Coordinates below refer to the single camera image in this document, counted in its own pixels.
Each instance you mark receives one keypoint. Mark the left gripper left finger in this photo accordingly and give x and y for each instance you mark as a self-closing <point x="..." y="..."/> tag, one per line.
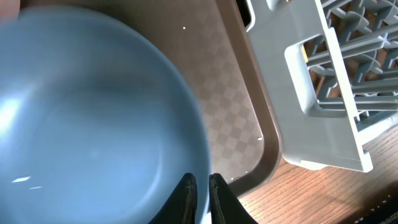
<point x="181" y="206"/>

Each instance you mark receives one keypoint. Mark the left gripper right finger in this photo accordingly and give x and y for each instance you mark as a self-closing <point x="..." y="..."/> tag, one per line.
<point x="225" y="208"/>

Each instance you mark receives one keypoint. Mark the dark blue plate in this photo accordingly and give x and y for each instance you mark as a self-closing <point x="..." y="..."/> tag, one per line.
<point x="97" y="124"/>

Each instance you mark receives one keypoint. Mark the grey dishwasher rack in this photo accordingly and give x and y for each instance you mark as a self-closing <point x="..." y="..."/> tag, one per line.
<point x="346" y="95"/>

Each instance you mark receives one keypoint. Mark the brown plastic tray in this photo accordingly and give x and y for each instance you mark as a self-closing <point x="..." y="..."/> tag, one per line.
<point x="198" y="38"/>

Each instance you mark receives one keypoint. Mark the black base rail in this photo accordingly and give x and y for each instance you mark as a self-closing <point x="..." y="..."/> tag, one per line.
<point x="385" y="215"/>

